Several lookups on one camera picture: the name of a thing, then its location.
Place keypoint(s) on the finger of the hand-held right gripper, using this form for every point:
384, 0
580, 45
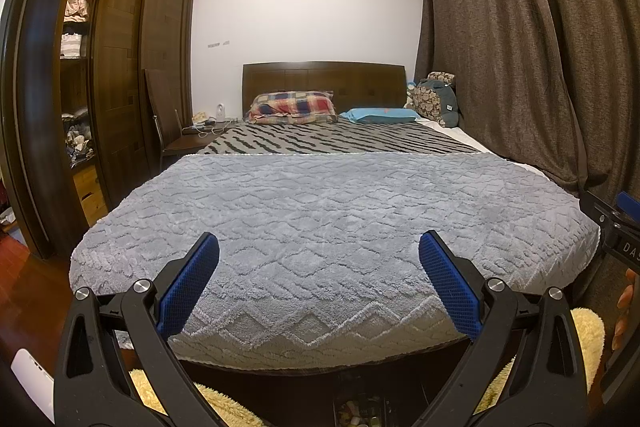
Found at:
629, 204

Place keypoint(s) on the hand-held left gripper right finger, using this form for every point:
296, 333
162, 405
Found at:
450, 287

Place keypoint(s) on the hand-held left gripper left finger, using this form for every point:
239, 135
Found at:
187, 287

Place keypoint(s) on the dark trash bin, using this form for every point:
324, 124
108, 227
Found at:
387, 411

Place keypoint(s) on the person's right hand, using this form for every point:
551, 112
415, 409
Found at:
626, 302

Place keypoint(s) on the yellow fluffy rug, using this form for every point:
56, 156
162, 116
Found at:
585, 347

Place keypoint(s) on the grey textured blanket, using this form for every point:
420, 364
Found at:
330, 217

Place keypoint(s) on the white bed sheet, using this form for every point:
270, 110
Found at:
470, 138

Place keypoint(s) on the dark wooden chair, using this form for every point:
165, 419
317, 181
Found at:
167, 117

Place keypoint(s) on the small white device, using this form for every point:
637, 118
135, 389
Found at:
220, 111

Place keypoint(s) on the white flat object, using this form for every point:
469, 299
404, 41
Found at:
30, 379

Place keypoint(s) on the zebra striped blanket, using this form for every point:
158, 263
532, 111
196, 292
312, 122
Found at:
340, 138

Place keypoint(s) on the light blue pillow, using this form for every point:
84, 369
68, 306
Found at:
380, 115

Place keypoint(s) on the patterned dark cushion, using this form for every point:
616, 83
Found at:
437, 102

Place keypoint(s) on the pile of mixed clothes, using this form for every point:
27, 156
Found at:
77, 137

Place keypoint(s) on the brown curtain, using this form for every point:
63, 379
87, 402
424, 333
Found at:
530, 47

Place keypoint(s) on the plaid pillow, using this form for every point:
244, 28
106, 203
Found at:
295, 104

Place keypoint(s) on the dark wooden wardrobe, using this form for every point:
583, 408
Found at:
120, 82

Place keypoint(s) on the dark wooden headboard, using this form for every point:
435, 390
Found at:
325, 79

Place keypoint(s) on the white striped folded clothes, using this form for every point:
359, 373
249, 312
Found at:
72, 45

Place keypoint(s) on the pink folded clothes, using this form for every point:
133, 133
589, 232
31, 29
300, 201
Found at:
77, 7

